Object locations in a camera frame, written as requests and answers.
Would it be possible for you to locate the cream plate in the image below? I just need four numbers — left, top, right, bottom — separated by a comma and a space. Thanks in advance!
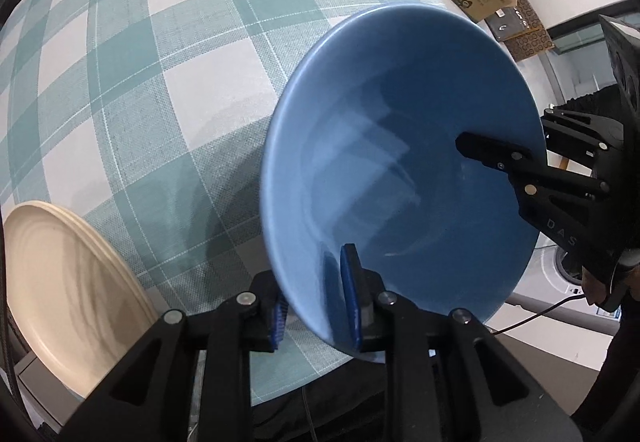
75, 212, 162, 323
60, 204, 157, 323
4, 201, 151, 400

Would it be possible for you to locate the person's right forearm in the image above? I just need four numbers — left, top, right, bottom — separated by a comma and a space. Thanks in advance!
570, 302, 640, 433

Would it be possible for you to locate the black cable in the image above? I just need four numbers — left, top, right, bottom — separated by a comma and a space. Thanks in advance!
487, 294, 591, 335

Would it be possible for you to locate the glass sliding door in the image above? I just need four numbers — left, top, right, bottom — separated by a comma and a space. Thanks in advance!
547, 24, 613, 87

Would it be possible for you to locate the person's right hand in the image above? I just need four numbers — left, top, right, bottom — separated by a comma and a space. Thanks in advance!
580, 269, 621, 310

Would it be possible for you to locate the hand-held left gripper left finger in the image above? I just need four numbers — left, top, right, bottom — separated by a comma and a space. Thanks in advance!
60, 269, 290, 442

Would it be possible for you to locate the blue bowl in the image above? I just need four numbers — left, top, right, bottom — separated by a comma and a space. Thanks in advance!
260, 4, 548, 365

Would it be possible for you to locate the brown patterned box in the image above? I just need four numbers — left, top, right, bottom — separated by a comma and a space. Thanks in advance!
500, 0, 557, 62

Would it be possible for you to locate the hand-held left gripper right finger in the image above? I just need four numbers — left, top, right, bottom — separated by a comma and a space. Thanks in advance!
339, 243, 586, 442

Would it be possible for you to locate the white washing machine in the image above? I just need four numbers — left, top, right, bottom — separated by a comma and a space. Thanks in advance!
505, 242, 623, 338

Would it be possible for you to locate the grey pouch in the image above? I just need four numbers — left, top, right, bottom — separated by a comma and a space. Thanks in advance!
487, 6, 532, 41

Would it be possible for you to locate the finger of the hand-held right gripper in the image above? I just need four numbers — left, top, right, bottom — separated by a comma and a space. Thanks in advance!
456, 132, 608, 203
542, 104, 626, 157

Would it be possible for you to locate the teal checked tablecloth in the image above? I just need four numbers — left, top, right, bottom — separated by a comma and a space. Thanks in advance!
0, 0, 446, 408

